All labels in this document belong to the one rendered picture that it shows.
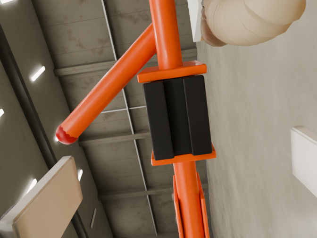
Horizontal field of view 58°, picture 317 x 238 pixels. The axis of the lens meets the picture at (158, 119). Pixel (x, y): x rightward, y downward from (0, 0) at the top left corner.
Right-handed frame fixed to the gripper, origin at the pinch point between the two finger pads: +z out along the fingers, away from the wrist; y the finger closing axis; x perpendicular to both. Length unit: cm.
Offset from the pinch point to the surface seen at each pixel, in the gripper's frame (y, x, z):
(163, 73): -0.5, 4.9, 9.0
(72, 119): -10.2, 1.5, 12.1
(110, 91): -5.9, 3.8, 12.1
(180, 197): -0.6, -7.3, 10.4
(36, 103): -503, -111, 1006
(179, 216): -1.0, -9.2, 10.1
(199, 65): 2.5, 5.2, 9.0
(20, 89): -480, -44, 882
